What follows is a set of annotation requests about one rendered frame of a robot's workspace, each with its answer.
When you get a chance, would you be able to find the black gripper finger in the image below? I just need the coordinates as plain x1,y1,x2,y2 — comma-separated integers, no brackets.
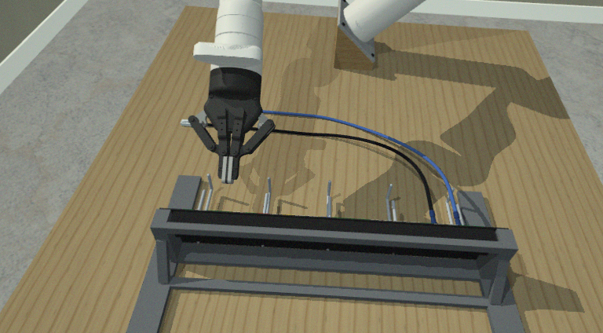
188,106,231,184
226,107,276,184

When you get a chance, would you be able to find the black patch cord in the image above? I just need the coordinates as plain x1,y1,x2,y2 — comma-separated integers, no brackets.
272,130,435,217

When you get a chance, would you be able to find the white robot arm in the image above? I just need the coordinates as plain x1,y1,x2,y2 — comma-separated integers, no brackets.
193,0,425,76

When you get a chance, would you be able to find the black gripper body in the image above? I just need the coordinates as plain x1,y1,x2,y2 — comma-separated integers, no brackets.
203,67,263,135

